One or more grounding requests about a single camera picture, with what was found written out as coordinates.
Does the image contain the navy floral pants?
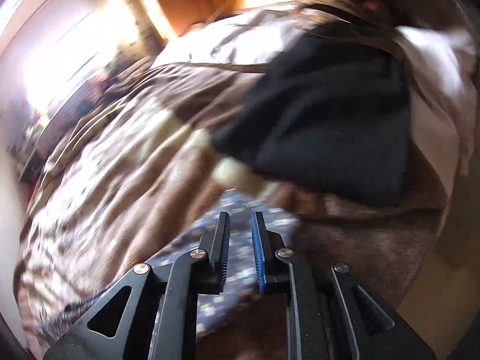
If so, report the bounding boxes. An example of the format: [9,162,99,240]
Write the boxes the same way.
[149,188,301,338]

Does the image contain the brown cream plush blanket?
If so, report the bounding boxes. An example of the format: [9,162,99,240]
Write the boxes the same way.
[13,6,452,359]

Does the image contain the black folded garment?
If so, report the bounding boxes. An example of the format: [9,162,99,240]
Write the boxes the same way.
[212,21,411,206]

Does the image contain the white patterned bed sheet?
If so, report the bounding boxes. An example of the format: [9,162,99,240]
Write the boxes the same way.
[395,26,478,196]

